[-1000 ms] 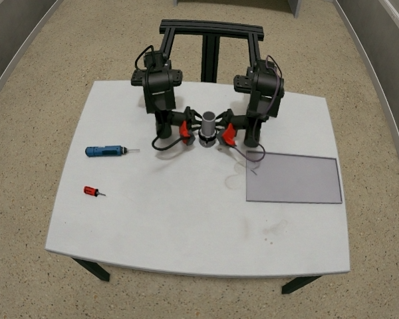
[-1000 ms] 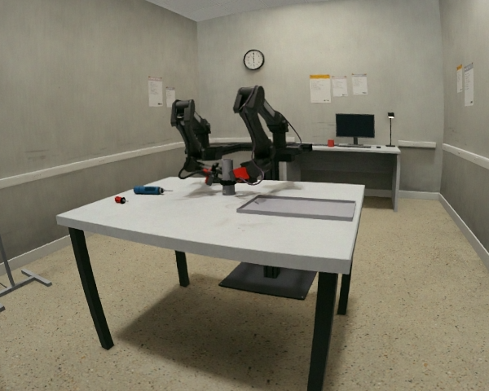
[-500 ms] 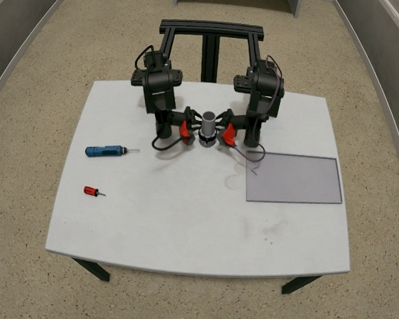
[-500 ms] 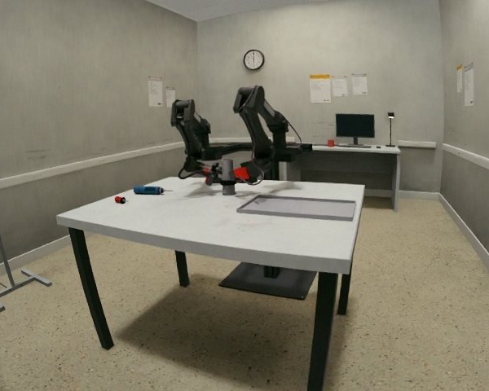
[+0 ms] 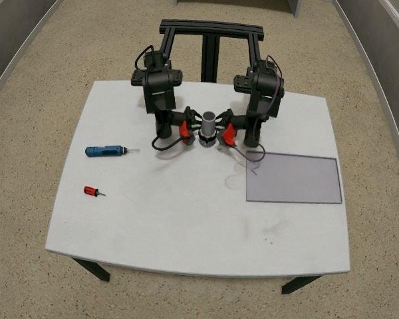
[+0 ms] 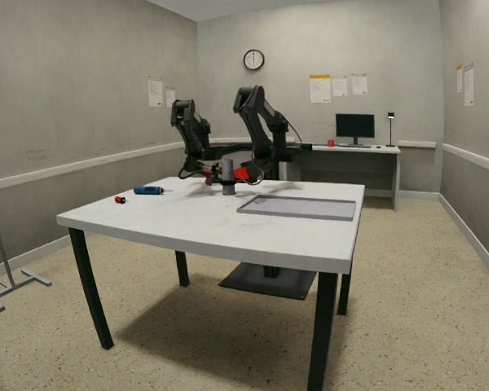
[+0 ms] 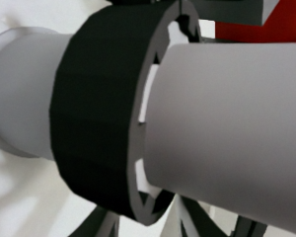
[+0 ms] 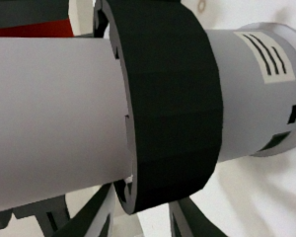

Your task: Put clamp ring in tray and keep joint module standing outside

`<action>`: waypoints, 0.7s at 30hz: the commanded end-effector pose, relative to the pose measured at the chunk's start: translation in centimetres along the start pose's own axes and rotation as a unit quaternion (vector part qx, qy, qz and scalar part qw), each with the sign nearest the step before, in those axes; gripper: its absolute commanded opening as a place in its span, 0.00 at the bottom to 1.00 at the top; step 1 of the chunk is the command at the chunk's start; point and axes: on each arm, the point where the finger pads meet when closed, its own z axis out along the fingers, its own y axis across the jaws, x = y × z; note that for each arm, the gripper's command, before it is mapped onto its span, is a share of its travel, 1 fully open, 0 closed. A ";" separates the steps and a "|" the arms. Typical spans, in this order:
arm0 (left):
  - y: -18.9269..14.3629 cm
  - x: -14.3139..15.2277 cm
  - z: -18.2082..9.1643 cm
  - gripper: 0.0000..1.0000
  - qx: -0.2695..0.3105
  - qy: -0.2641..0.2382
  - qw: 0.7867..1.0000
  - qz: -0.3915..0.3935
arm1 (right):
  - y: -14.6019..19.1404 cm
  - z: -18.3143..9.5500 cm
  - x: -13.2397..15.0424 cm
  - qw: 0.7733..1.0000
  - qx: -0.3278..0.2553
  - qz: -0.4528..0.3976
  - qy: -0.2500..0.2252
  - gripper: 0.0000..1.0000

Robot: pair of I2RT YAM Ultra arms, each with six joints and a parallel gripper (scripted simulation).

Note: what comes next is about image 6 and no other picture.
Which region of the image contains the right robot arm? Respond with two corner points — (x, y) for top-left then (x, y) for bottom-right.
(170, 99), (222, 173)

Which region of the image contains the red screwdriver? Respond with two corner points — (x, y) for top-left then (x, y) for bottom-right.
(115, 196), (129, 204)

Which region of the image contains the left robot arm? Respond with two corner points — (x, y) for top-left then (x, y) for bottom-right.
(233, 86), (302, 178)

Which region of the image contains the blue electric screwdriver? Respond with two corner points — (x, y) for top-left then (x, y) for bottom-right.
(134, 186), (173, 195)

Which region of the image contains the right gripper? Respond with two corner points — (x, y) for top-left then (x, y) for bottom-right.
(199, 162), (222, 183)

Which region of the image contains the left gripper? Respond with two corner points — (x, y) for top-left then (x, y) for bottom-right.
(233, 161), (258, 183)

